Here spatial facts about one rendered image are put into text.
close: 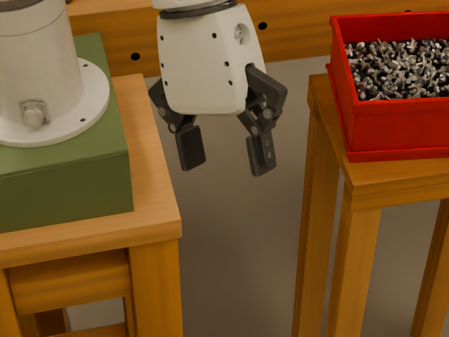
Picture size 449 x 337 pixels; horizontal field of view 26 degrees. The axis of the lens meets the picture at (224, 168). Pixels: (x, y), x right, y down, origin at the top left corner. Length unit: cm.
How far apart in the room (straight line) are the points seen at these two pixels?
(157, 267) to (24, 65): 35
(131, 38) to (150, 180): 34
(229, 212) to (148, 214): 116
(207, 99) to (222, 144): 173
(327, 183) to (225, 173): 86
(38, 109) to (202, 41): 42
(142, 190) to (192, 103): 43
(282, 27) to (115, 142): 51
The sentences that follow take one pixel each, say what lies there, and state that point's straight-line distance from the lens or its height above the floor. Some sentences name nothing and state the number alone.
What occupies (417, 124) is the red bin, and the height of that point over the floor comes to 87.
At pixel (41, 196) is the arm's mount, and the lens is 128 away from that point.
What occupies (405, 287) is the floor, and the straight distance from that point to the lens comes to 236.
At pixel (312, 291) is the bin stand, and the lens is 196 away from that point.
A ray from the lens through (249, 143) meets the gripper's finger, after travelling 91.
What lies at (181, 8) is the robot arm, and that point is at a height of 130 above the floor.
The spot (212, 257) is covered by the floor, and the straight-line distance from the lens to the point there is 237.
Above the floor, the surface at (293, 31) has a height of 81.
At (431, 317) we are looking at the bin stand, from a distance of 216.
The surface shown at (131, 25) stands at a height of 87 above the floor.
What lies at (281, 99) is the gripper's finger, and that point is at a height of 124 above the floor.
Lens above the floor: 183
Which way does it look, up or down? 45 degrees down
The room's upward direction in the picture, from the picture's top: straight up
